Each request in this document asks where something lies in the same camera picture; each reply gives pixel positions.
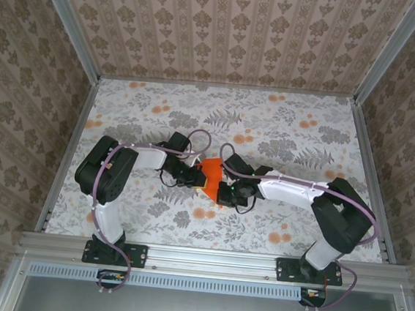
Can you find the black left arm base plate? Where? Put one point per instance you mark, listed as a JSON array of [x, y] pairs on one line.
[[139, 255]]

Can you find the aluminium frame post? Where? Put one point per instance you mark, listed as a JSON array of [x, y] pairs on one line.
[[391, 55], [67, 24]]

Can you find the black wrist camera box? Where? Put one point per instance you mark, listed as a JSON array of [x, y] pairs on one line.
[[239, 165], [178, 141]]

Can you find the orange paper sheet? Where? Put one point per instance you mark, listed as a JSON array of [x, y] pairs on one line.
[[213, 174]]

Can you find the aluminium side rail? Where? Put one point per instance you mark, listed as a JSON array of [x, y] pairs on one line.
[[68, 153], [372, 178]]

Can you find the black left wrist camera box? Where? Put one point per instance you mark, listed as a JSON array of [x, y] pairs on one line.
[[178, 141]]

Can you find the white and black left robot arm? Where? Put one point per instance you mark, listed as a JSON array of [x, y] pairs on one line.
[[110, 175]]

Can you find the thin aluminium rear rail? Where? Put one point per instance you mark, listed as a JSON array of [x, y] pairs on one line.
[[218, 86]]

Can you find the long aluminium base rail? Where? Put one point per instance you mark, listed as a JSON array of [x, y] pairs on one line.
[[212, 260]]

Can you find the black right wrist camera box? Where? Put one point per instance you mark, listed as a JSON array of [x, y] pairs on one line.
[[239, 165]]

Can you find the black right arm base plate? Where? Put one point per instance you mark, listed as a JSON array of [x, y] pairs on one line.
[[288, 270]]

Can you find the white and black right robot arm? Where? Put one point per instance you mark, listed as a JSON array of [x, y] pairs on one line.
[[338, 212]]

